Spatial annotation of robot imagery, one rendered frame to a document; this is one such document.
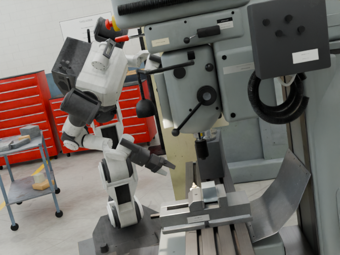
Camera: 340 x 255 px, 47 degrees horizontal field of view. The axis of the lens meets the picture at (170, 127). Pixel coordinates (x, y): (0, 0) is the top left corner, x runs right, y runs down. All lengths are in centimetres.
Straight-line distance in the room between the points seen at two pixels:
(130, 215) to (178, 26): 134
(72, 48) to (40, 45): 929
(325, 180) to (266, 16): 64
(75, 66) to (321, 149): 108
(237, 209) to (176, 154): 190
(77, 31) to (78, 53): 900
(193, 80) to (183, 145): 198
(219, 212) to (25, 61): 1014
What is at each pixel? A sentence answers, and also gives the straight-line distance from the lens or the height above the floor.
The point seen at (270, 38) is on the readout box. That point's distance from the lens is 114.
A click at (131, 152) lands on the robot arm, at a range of 189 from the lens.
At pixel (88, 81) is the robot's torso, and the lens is 178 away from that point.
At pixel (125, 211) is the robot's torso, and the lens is 235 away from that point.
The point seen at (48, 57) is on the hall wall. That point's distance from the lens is 1113.
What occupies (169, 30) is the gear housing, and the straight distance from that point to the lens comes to 137.
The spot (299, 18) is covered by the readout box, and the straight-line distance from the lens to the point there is 116.
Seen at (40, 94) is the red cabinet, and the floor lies 111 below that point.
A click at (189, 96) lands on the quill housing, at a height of 146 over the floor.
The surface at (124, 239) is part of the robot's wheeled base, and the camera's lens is 243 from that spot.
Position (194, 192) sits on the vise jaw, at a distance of 157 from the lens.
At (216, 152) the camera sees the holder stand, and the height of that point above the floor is 109.
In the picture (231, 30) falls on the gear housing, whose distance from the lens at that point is 138.
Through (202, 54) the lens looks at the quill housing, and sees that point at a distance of 139.
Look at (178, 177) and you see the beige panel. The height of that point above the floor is 46.
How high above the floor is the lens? 170
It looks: 14 degrees down
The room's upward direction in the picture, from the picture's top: 11 degrees counter-clockwise
